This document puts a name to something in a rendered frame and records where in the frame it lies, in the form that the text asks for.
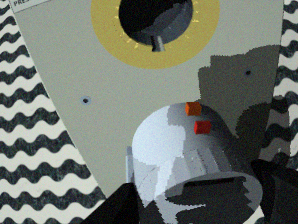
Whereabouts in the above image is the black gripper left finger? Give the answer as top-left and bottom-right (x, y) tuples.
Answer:
(80, 183), (138, 224)

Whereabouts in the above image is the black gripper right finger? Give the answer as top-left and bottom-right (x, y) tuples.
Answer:
(250, 159), (298, 224)

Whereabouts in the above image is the white cylinder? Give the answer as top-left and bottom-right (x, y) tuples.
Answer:
(132, 101), (263, 224)

